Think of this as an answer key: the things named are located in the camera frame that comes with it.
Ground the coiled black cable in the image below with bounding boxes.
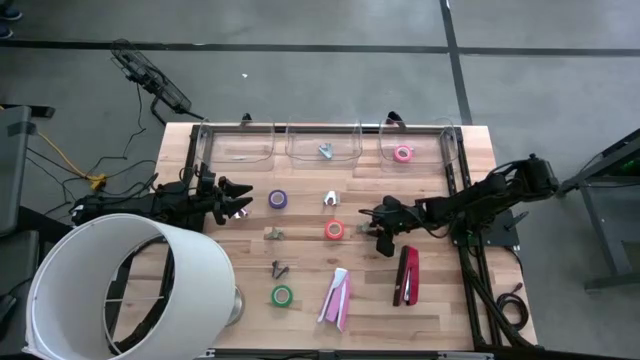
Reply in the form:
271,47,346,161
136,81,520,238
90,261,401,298
494,282,530,332

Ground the silver lamp base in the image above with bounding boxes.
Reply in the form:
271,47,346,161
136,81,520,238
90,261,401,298
224,285,246,327

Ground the blue tape roll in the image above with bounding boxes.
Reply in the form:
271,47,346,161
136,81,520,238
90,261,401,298
267,189,289,210

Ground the black aluminium table frame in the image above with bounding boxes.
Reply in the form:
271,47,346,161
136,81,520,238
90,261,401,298
182,122,539,360

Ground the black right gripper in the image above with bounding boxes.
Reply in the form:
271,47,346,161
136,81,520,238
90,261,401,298
374,195,427,259

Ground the white lamp shade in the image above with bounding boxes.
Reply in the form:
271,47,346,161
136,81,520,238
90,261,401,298
22,213,237,360

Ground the green tape roll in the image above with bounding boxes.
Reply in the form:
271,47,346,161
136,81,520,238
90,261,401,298
270,284,294,309

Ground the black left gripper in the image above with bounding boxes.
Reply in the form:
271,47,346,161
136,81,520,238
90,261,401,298
195,162,254,227

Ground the grey equipment cart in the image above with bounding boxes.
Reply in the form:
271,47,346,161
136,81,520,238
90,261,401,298
0,103,57,301

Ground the clear plastic bin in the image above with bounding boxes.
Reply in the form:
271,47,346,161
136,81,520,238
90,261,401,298
378,117,459,174
284,118,364,170
197,118,276,173

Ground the black floor cable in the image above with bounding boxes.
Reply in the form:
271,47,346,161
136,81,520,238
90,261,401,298
84,82,149,176

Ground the yellow cable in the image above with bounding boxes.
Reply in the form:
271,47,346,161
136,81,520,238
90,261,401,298
0,103,109,192

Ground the black wire mesh fan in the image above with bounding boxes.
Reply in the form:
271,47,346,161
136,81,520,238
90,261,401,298
109,38,206,126

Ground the red stapler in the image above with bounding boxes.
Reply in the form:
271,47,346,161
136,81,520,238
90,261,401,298
392,244,421,308

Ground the pink white stapler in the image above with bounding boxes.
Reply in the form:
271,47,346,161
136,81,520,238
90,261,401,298
316,267,353,333

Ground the grey metal stand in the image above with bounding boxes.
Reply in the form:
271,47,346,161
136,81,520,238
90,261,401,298
557,127,640,292

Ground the orange tape roll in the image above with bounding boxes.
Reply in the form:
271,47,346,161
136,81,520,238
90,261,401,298
323,219,346,241

